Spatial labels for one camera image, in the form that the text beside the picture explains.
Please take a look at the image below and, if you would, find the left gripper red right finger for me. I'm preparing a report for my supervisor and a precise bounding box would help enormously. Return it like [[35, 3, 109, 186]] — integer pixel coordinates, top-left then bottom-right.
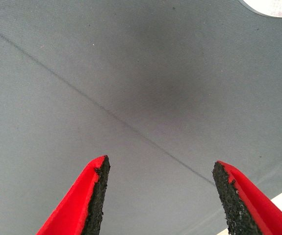
[[212, 160, 282, 235]]

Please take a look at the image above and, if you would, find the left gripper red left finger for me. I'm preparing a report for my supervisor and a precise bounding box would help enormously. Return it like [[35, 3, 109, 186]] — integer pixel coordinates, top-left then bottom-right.
[[36, 155, 111, 235]]

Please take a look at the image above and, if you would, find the round metal carrier plate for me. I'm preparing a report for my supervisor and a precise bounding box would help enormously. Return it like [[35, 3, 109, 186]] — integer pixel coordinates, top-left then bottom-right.
[[238, 0, 282, 18]]

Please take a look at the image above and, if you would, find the dark grey table cloth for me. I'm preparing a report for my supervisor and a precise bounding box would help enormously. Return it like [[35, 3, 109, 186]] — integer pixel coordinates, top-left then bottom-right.
[[0, 0, 282, 235]]

